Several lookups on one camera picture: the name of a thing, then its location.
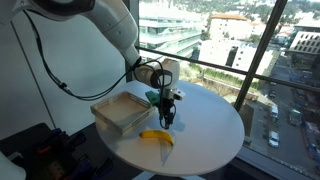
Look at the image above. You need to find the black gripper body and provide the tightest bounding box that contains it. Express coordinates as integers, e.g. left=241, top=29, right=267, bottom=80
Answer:
left=159, top=98, right=177, bottom=116

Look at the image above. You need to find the yellow banana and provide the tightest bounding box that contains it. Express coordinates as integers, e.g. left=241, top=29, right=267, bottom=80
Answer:
left=138, top=128, right=175, bottom=147

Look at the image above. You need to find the light wooden slotted tray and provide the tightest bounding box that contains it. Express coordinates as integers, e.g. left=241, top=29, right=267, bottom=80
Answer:
left=89, top=90, right=157, bottom=137

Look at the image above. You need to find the dark window handrail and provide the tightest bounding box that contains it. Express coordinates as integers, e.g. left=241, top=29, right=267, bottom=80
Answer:
left=138, top=45, right=320, bottom=92

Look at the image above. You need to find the white table base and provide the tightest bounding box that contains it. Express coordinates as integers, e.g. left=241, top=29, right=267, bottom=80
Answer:
left=131, top=170, right=206, bottom=180

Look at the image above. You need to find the blue clamp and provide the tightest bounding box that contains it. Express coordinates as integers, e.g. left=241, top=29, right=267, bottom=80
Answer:
left=69, top=155, right=114, bottom=180

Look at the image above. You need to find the black clamp with red tip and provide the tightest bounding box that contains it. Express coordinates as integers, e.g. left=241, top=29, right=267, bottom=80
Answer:
left=35, top=127, right=87, bottom=158

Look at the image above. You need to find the slim window mullion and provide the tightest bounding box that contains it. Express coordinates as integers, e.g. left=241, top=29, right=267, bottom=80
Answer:
left=233, top=0, right=289, bottom=113

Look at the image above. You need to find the black perforated mounting board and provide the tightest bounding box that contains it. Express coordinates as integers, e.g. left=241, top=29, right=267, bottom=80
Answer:
left=0, top=122, right=114, bottom=180

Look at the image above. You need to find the white rounded object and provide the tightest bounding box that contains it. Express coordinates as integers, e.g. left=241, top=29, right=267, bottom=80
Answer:
left=0, top=150, right=27, bottom=180

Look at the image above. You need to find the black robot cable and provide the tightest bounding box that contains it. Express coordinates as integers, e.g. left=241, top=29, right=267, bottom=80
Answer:
left=22, top=9, right=178, bottom=130

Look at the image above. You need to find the grey window bottom frame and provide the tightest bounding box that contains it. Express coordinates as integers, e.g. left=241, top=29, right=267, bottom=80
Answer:
left=235, top=145, right=320, bottom=180

